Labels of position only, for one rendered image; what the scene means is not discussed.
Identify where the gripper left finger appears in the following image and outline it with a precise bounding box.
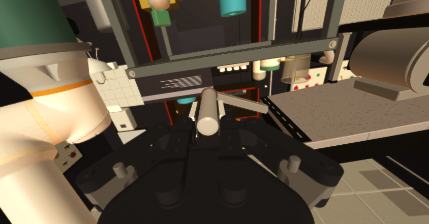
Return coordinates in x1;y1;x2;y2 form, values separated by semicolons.
75;102;199;213

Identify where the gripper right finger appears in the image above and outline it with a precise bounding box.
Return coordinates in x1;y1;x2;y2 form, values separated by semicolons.
218;100;345;210

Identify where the beige cylindrical bolster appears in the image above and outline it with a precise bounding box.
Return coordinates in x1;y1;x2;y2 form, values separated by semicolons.
196;87;221;137

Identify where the grey lever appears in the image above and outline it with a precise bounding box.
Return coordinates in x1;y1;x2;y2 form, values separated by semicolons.
217;91;269;115

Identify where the small white box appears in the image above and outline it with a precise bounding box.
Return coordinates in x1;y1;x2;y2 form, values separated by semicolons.
107;105;138;133

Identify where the plain white bottle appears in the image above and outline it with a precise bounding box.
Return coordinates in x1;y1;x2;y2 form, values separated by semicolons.
252;60;266;81

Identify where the white tiled sheet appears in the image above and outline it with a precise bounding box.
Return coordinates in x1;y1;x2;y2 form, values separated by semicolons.
87;58;145;109

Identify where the black strip with white buttons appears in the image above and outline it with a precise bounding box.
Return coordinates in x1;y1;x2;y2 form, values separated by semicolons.
217;62;251;73

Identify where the white bottle with green collar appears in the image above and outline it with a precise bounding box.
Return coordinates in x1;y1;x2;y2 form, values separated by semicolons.
259;57;281;72

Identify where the clear plastic cup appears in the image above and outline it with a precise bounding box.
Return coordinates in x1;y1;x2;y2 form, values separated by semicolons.
280;53;313;85

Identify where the white sheet with red designs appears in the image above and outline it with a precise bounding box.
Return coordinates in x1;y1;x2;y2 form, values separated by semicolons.
289;66;328;92

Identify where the white sheet with coloured designs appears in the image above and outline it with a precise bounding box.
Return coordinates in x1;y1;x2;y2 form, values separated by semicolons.
53;141;83;174

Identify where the white bent pipe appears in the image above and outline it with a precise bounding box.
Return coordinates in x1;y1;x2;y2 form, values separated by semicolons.
318;50;336;65

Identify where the large beige roll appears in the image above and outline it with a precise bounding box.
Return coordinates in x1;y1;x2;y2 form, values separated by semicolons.
348;27;429;94

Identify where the white cylinder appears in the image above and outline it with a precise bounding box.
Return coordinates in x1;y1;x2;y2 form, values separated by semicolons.
78;0;114;33

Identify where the white ribbed panel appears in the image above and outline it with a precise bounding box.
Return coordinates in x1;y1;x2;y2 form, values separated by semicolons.
291;0;397;33

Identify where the beige rounded housing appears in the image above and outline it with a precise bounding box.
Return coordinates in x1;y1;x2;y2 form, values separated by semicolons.
382;0;429;19

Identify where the grey metal armrest frame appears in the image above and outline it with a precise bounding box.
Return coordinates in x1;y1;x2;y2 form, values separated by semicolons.
94;0;350;82

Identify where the grey base plate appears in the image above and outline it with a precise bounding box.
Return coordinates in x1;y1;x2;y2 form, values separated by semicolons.
353;77;415;102

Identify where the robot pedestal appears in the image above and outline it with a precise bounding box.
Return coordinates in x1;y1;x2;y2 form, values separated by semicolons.
0;0;93;61

